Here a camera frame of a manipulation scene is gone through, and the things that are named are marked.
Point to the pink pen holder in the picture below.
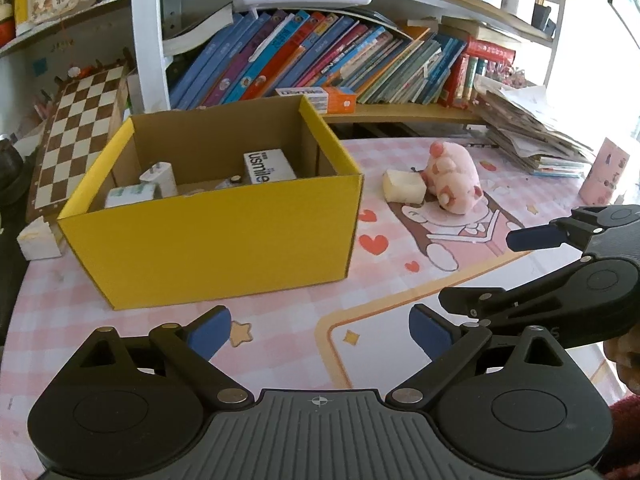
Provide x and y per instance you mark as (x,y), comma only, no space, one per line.
(602,175)

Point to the person's right forearm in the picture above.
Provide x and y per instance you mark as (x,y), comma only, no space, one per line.
(627,435)

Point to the white paper block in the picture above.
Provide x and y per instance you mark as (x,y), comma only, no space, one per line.
(37,242)

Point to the dark bulky object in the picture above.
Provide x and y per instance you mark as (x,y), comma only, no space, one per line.
(9,180)

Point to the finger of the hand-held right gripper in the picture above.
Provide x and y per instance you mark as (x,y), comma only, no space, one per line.
(535,238)
(480,300)

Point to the white bookshelf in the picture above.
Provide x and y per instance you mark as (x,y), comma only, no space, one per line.
(147,60)

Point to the yellow white cup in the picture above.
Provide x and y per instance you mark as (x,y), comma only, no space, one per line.
(21,10)

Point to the yellow cardboard box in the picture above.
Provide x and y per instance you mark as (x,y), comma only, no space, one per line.
(210,240)

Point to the large white toothpaste box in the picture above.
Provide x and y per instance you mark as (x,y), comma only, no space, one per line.
(270,165)

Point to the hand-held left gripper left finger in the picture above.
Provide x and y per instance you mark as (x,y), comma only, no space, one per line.
(210,334)

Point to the person's right hand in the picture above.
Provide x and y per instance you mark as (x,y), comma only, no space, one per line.
(625,365)

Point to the white oblong bar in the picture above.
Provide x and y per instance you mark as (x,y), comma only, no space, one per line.
(300,1)

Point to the row of picture books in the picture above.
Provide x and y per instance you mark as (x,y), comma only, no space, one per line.
(325,50)

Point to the brown white chessboard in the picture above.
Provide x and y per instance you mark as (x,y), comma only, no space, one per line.
(75,130)

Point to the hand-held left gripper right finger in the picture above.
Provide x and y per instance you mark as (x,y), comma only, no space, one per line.
(430,334)

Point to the stack of papers and booklets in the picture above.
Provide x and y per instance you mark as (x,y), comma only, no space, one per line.
(530,125)

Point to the cream sponge block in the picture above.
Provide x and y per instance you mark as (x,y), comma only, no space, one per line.
(402,186)

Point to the small white toothpaste box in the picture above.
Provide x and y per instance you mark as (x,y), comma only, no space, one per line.
(320,98)

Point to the pink plush toy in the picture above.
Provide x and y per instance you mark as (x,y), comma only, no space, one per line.
(452,175)

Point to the pink printed table mat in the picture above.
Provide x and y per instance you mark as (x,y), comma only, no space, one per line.
(390,280)

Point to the white charger plug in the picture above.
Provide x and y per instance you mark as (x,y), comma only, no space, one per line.
(160,177)

